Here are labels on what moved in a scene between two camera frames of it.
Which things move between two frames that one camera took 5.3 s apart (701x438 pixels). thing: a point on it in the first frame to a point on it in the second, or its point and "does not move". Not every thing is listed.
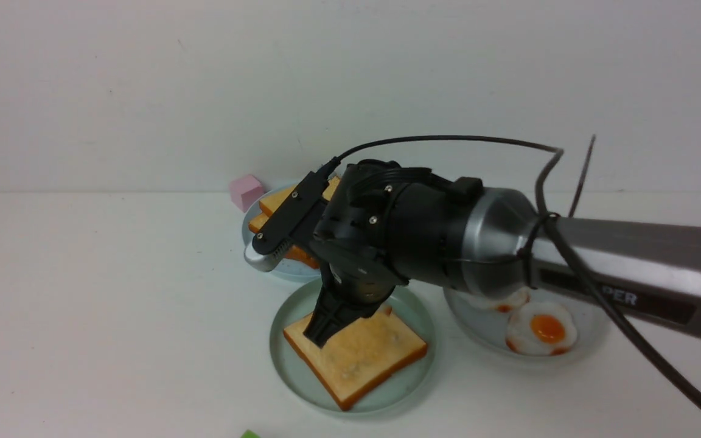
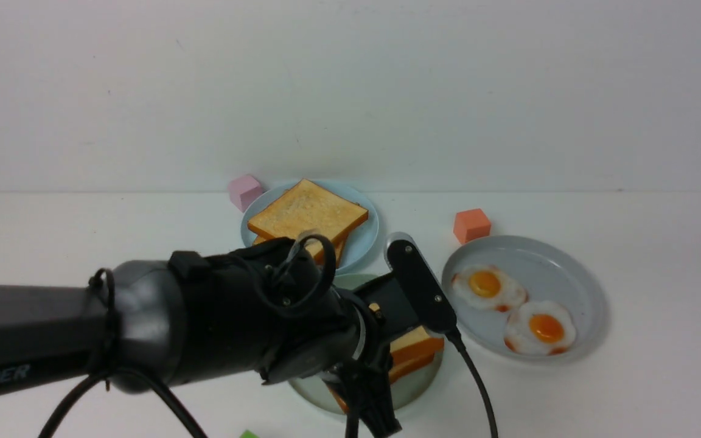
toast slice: x=269 y=205 to x=411 y=348
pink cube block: x=244 y=190 does not move
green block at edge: x=249 y=434 does not move
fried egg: x=539 y=328 does not move
